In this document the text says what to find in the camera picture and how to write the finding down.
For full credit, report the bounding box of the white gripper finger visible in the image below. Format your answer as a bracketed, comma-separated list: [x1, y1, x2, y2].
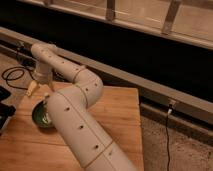
[26, 80, 39, 97]
[48, 82, 55, 92]

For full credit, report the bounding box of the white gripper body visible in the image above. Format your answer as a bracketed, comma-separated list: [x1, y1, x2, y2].
[34, 63, 52, 85]

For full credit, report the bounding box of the white plastic bottle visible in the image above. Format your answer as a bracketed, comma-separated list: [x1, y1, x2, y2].
[43, 93, 50, 104]

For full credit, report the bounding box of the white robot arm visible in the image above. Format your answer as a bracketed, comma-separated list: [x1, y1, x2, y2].
[31, 43, 138, 171]

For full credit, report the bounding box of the green ceramic bowl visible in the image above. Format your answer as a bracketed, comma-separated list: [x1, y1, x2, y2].
[32, 101, 53, 128]

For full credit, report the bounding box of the black device at left edge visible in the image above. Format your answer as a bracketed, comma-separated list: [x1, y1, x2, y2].
[0, 86, 16, 135]

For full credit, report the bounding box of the black coiled cable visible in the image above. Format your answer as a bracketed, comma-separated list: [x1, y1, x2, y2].
[1, 65, 39, 90]

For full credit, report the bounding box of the metal floor rail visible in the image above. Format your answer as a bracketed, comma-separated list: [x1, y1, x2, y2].
[0, 28, 213, 131]

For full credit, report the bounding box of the black cable on carpet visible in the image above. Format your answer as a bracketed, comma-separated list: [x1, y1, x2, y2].
[165, 103, 175, 171]

